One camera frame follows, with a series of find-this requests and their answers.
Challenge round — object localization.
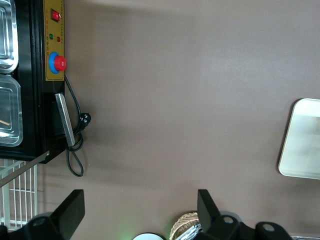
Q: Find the black power cable with plug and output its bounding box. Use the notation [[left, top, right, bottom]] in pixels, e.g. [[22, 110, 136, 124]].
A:
[[63, 73, 92, 178]]

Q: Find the black sealing machine yellow panel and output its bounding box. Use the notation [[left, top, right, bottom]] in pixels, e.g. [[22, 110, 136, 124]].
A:
[[0, 0, 76, 188]]

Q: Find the steel tray in machine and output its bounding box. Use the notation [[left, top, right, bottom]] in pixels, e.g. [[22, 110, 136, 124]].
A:
[[0, 0, 20, 75], [0, 73, 24, 148]]

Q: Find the aluminium foil container stack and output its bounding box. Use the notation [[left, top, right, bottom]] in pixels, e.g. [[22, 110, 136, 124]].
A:
[[183, 221, 202, 240]]

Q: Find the white wire basket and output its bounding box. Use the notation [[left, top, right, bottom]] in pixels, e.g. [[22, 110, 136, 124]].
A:
[[0, 159, 39, 230]]

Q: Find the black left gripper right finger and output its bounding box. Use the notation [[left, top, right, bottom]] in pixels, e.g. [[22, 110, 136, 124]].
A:
[[197, 189, 293, 240]]

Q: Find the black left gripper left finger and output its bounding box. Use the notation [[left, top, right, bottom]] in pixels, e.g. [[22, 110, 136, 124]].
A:
[[0, 189, 86, 240]]

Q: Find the light tan wicker basket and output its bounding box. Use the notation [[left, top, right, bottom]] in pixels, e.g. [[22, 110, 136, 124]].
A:
[[169, 211, 201, 240]]

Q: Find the beige plastic tray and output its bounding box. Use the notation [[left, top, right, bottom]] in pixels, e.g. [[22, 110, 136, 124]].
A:
[[277, 98, 320, 180]]

